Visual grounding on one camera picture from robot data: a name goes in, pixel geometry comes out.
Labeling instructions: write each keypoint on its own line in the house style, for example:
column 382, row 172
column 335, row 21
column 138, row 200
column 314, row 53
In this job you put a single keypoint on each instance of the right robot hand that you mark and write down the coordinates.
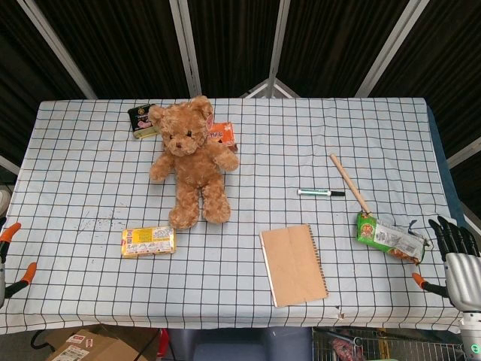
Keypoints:
column 460, row 274

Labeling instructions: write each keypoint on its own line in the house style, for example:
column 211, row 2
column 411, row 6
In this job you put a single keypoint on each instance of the orange snack packet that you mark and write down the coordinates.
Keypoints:
column 224, row 134

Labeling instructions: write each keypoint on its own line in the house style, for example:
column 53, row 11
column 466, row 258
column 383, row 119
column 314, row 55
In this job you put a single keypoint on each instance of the white grid-check tablecloth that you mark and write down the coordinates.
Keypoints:
column 263, row 150

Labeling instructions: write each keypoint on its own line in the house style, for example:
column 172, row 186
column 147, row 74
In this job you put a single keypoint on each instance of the dark blue table cover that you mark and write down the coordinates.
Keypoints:
column 443, row 158

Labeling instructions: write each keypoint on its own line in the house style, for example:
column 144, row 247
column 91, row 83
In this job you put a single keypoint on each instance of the white partition frame post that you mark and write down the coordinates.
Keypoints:
column 280, row 41
column 391, row 49
column 60, row 49
column 186, row 45

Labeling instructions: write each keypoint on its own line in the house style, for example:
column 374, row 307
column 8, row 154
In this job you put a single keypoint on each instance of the brown plush teddy bear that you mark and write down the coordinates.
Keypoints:
column 195, row 165

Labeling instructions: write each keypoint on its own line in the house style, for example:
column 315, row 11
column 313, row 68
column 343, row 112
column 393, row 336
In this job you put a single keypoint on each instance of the green instant noodle packet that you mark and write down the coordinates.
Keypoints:
column 387, row 237

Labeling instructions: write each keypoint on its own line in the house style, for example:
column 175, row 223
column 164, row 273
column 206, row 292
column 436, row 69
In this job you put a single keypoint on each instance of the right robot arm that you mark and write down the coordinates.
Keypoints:
column 471, row 334

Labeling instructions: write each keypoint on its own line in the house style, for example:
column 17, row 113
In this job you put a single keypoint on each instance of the wooden stick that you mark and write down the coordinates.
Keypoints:
column 349, row 182

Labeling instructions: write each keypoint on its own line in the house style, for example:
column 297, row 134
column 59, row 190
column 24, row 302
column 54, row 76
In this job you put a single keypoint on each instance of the dark green snack packet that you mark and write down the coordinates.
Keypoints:
column 138, row 119

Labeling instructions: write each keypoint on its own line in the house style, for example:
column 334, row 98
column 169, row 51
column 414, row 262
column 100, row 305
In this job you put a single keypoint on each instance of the brown spiral notebook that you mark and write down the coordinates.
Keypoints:
column 295, row 265

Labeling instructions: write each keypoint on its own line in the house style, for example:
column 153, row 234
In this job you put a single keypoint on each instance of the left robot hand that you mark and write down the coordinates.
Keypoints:
column 11, row 232

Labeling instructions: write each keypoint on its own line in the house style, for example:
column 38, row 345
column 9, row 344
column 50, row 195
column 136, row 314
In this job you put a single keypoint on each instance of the green white marker pen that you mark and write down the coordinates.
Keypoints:
column 317, row 192

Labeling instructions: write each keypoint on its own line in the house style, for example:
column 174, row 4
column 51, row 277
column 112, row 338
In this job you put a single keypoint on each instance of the cardboard shipping box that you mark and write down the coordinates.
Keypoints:
column 94, row 344

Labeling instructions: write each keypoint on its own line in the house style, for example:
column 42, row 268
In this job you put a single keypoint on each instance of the yellow printed food box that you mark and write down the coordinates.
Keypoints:
column 148, row 241

